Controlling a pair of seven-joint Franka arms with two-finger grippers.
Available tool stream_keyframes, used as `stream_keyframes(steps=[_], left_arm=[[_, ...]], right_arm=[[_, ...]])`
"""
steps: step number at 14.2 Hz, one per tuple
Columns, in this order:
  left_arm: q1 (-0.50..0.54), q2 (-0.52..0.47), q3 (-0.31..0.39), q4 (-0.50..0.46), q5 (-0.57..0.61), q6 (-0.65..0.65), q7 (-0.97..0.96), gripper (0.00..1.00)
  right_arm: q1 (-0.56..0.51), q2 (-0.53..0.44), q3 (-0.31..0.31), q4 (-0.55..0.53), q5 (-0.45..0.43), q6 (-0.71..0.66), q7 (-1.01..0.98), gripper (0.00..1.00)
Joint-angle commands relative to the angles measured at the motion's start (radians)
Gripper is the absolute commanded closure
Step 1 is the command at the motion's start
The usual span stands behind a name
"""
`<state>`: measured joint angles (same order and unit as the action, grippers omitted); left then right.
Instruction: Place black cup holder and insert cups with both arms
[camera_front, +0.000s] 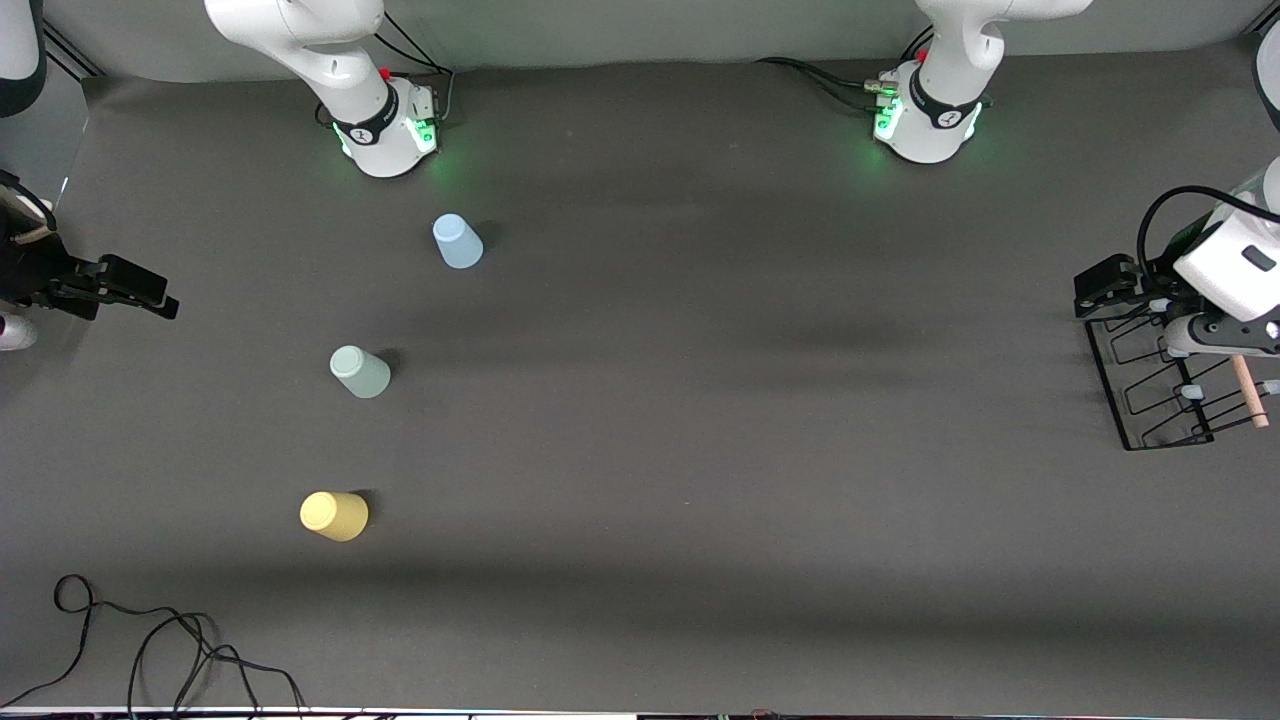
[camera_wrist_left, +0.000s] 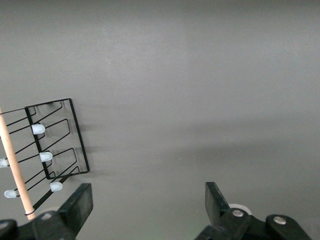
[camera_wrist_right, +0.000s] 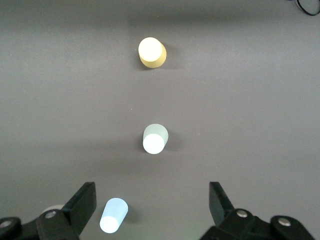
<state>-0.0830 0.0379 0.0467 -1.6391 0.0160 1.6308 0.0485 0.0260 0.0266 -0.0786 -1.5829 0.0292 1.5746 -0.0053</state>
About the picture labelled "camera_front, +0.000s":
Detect black frame bar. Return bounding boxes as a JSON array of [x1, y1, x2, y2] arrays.
[[42, 22, 106, 79]]

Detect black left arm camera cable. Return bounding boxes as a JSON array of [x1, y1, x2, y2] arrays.
[[1137, 185, 1280, 289]]

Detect black wire cup holder rack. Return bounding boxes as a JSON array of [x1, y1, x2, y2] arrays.
[[1085, 312, 1273, 452]]

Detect loose black cable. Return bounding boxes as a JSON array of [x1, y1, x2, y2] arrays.
[[0, 573, 311, 717]]

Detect light blue plastic cup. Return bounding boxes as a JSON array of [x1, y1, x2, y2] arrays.
[[432, 213, 485, 270]]

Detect yellow plastic cup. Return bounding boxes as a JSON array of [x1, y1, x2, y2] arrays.
[[299, 490, 370, 543]]

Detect black right arm base cables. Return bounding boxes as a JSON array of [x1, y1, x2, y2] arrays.
[[375, 8, 457, 127]]

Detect pale green plastic cup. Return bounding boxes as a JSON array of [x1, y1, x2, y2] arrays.
[[329, 345, 392, 400]]

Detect dark grey table mat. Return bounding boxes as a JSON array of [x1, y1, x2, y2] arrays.
[[0, 35, 1280, 713]]

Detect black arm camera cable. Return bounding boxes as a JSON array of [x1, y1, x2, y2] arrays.
[[0, 170, 33, 241], [1137, 185, 1280, 289]]

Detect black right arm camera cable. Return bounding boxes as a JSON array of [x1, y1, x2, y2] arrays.
[[0, 170, 33, 241]]

